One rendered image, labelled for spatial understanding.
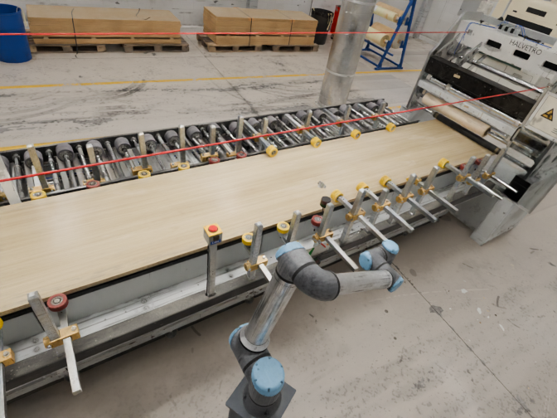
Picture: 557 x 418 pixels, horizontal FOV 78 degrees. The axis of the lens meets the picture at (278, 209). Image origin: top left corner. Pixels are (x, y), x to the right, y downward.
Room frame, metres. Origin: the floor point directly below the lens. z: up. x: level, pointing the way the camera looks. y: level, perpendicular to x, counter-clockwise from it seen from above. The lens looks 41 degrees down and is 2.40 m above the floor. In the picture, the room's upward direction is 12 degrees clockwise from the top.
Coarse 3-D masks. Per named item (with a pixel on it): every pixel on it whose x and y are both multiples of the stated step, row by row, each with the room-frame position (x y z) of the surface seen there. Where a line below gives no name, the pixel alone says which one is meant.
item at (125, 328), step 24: (456, 192) 2.70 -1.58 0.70; (480, 192) 2.85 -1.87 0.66; (408, 216) 2.20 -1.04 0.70; (336, 240) 1.76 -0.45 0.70; (360, 240) 1.83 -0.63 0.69; (216, 288) 1.17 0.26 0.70; (240, 288) 1.21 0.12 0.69; (168, 312) 0.96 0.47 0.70; (192, 312) 1.02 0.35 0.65; (96, 336) 0.76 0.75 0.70; (120, 336) 0.78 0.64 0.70; (24, 360) 0.59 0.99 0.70; (48, 360) 0.61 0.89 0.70
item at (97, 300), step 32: (416, 192) 2.60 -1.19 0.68; (288, 224) 1.69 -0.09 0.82; (416, 224) 2.82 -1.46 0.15; (192, 256) 1.26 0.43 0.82; (224, 256) 1.40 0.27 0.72; (96, 288) 0.94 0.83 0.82; (128, 288) 1.03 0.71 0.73; (160, 288) 1.14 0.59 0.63; (32, 320) 0.75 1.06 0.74; (192, 320) 1.26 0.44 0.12; (32, 384) 0.66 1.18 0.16
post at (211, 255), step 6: (216, 246) 1.12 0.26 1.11; (210, 252) 1.11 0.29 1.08; (216, 252) 1.13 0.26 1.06; (210, 258) 1.10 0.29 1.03; (210, 264) 1.10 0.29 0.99; (210, 270) 1.10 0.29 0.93; (210, 276) 1.10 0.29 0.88; (210, 282) 1.11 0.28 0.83; (210, 288) 1.11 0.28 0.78; (210, 294) 1.10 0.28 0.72
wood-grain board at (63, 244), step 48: (336, 144) 2.76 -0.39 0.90; (384, 144) 2.95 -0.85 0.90; (432, 144) 3.15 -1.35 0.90; (96, 192) 1.54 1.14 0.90; (144, 192) 1.63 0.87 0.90; (192, 192) 1.72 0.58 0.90; (240, 192) 1.83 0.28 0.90; (288, 192) 1.93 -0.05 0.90; (0, 240) 1.05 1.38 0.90; (48, 240) 1.11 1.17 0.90; (96, 240) 1.18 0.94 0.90; (144, 240) 1.25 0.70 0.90; (192, 240) 1.32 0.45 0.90; (0, 288) 0.79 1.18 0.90; (48, 288) 0.84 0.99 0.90
